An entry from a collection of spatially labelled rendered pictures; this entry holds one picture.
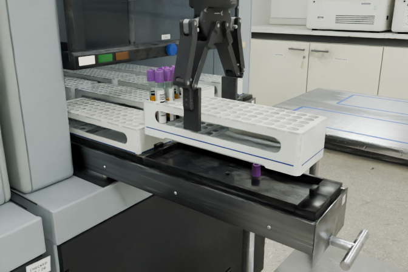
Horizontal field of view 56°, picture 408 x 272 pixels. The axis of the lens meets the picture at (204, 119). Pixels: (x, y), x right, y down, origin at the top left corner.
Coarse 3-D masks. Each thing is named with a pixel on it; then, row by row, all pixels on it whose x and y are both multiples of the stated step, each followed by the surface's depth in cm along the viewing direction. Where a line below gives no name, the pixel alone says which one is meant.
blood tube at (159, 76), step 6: (156, 72) 65; (162, 72) 65; (156, 78) 65; (162, 78) 65; (156, 84) 66; (162, 84) 65; (162, 90) 66; (162, 96) 66; (162, 102) 66; (162, 114) 67; (162, 120) 67
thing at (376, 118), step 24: (312, 96) 117; (336, 96) 117; (360, 96) 117; (336, 120) 92; (360, 120) 92; (384, 120) 92; (360, 144) 79; (384, 144) 76; (312, 168) 134; (288, 264) 125; (336, 264) 125; (360, 264) 125; (384, 264) 125
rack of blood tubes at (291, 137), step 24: (144, 120) 69; (216, 120) 59; (240, 120) 57; (264, 120) 57; (288, 120) 58; (312, 120) 58; (192, 144) 63; (216, 144) 60; (240, 144) 57; (264, 144) 63; (288, 144) 53; (312, 144) 55; (288, 168) 53
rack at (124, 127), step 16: (80, 112) 83; (96, 112) 82; (112, 112) 83; (128, 112) 82; (80, 128) 84; (96, 128) 89; (112, 128) 75; (128, 128) 72; (112, 144) 76; (128, 144) 73; (144, 144) 73
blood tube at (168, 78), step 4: (164, 72) 66; (168, 72) 66; (164, 76) 66; (168, 76) 66; (172, 76) 67; (168, 80) 66; (168, 84) 67; (168, 88) 67; (168, 92) 67; (168, 96) 67; (168, 100) 67; (172, 100) 68; (168, 116) 68; (172, 116) 69; (168, 120) 69; (172, 120) 69
